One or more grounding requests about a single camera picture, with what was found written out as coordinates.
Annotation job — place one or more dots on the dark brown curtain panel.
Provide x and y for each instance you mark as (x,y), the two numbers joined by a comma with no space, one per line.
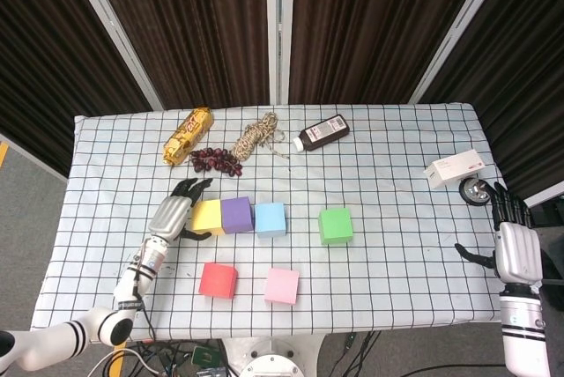
(374,20)
(44,64)
(529,64)
(198,20)

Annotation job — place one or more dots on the dark red grape bunch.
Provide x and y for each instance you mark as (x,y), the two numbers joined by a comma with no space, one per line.
(216,162)

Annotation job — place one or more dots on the gold snack packet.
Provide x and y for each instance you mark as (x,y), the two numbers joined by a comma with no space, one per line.
(187,137)

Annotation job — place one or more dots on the brown bottle white cap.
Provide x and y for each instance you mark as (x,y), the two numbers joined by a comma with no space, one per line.
(324,132)

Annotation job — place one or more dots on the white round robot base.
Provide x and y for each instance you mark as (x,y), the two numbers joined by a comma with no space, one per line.
(273,359)

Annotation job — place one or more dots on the white partition frame post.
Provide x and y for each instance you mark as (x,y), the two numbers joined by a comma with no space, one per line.
(279,20)
(461,27)
(112,27)

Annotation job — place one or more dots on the pink foam cube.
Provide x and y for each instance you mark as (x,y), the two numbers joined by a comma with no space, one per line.
(282,285)

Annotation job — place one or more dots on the purple foam cube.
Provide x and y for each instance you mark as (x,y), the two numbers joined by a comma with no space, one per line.
(237,215)

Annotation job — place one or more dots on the white carton box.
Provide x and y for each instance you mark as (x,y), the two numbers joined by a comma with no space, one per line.
(454,170)

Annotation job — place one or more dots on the yellow foam cube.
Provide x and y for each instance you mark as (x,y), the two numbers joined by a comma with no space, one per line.
(207,216)

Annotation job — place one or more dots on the light blue foam cube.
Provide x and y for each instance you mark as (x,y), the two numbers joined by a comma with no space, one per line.
(270,219)

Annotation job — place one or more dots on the green foam cube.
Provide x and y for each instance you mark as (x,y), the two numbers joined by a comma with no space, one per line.
(336,226)

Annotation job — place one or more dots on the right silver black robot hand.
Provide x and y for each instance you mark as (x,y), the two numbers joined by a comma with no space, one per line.
(520,253)

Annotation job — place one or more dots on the red foam cube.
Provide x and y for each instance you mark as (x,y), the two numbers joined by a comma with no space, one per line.
(217,281)

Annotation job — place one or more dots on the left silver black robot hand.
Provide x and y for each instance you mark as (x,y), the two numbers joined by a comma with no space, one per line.
(169,218)

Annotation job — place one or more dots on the green circuit board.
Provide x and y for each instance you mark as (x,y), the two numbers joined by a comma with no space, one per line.
(203,356)

